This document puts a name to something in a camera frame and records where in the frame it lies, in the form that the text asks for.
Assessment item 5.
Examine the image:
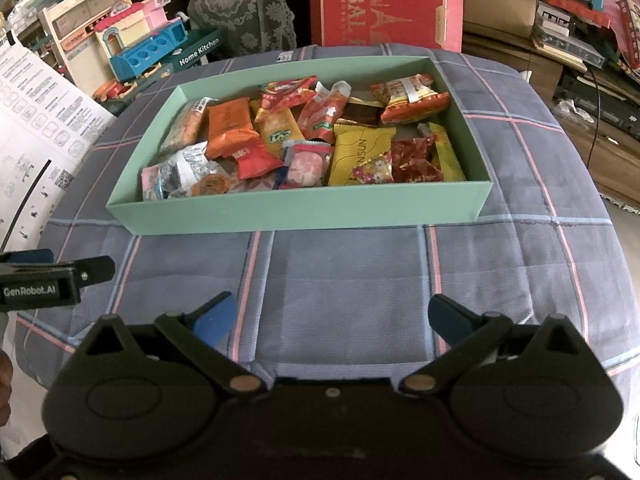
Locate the black electronic device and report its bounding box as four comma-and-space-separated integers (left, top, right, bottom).
555, 67, 640, 141

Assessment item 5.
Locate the teal toy box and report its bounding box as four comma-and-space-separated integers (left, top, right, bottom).
170, 27, 223, 68

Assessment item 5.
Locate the grey patterned cloth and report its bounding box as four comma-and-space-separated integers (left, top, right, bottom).
187, 0, 298, 58

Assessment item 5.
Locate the red packet with clear top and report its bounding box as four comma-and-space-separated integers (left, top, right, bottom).
297, 80, 351, 145

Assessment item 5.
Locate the clear cracker packet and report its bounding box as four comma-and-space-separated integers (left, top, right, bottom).
160, 99, 208, 153

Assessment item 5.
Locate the red packet with colourful print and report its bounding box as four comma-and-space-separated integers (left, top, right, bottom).
259, 76, 318, 111

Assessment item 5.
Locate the plain orange snack packet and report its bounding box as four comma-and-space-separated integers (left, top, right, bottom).
205, 97, 261, 160

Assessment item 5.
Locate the small flowery packet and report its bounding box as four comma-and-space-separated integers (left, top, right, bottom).
352, 151, 393, 186

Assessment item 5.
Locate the shiny red patterned packet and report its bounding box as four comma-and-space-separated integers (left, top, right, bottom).
390, 135, 443, 184

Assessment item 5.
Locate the plain red snack packet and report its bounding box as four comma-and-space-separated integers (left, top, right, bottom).
235, 142, 285, 181

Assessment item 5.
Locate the round orange snack packet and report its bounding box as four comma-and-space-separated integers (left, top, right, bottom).
190, 172, 231, 197

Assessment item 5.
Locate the black cable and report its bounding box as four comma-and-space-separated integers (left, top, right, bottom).
586, 62, 600, 167

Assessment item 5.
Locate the red cardboard box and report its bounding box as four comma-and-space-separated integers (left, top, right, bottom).
309, 0, 465, 53

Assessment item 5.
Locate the blue plaid blanket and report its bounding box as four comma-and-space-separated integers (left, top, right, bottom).
15, 42, 633, 396

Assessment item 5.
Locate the pink toy house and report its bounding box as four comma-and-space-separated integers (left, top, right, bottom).
95, 0, 173, 53

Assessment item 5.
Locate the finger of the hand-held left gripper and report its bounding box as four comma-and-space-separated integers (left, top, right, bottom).
74, 256, 116, 287
0, 248, 54, 267

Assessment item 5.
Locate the orange white striped packet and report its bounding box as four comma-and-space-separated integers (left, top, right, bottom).
370, 74, 451, 126

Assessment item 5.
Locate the white printed paper sheet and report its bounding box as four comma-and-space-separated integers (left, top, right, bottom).
0, 42, 118, 256

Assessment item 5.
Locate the cream toy kitchen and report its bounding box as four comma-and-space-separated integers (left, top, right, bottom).
39, 0, 151, 86

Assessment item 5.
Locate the yellow packet with green label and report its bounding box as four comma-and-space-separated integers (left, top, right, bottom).
255, 105, 306, 158

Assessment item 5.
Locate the green yellow snack packet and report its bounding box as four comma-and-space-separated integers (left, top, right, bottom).
417, 122, 467, 183

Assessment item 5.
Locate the green cardboard box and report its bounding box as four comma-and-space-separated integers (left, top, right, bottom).
106, 55, 493, 237

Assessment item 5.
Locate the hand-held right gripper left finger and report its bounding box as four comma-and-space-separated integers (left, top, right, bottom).
75, 290, 266, 393

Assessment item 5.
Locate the orange toy car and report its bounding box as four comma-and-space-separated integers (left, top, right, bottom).
92, 77, 168, 103

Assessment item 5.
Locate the purple silver packet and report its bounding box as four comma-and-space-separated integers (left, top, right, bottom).
167, 142, 221, 196

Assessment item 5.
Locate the pink packet with red end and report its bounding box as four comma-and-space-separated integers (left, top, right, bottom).
277, 141, 335, 190

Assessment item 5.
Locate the brown cardboard box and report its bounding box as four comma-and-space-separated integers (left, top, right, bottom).
462, 0, 548, 41

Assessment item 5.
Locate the wooden cabinet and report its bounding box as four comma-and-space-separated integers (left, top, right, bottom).
462, 35, 640, 206

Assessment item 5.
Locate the stack of books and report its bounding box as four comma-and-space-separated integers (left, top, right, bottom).
532, 2, 603, 68

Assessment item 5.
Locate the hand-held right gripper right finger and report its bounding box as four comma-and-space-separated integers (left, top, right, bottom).
400, 294, 601, 393

